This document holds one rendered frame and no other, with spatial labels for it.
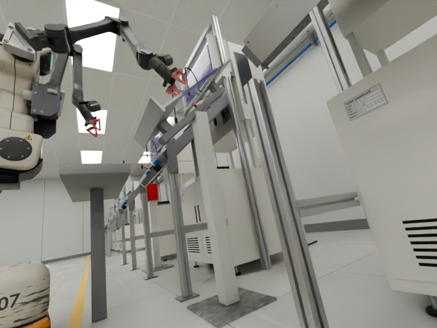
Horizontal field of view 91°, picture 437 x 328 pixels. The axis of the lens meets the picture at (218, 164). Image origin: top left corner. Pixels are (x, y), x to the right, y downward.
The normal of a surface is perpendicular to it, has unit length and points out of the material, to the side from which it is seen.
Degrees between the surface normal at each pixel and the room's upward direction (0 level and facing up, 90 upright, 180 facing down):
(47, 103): 90
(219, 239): 90
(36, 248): 90
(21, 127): 90
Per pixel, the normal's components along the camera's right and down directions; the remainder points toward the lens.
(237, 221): 0.49, -0.31
